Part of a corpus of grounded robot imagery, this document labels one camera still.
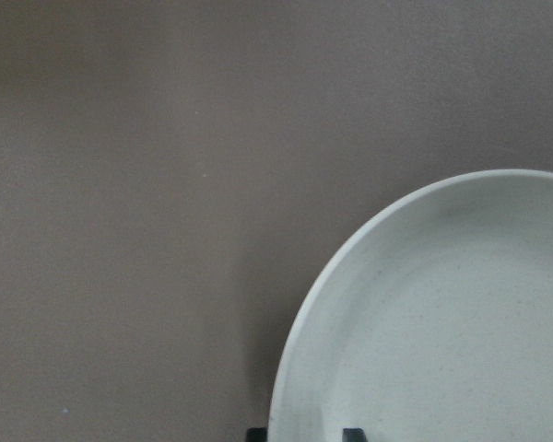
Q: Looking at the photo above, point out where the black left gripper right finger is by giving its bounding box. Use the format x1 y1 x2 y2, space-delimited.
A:
342 428 366 442

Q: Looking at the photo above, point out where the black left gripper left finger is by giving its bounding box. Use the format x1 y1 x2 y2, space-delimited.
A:
245 427 267 442

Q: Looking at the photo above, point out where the cream round plate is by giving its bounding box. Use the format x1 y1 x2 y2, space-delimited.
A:
268 169 553 441

